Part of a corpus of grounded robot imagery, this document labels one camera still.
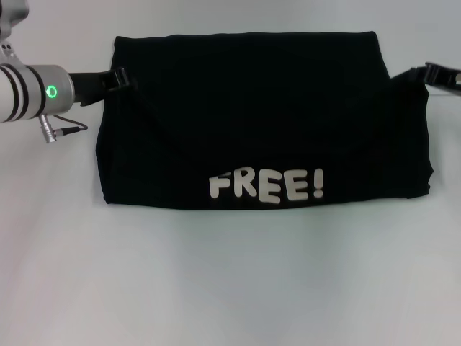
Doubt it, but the silver cable connector plug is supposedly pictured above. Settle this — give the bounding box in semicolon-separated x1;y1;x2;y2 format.
37;114;63;145

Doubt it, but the black shirt with FREE print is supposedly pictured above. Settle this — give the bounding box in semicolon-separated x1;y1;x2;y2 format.
95;30;435;210

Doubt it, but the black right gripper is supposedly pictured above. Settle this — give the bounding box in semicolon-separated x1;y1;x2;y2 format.
390;61;461;96

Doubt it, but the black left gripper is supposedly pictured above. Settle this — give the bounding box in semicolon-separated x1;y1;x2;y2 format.
67;66;140;108

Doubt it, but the thin black cable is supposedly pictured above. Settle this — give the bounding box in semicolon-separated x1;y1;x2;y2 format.
57;115;89;133

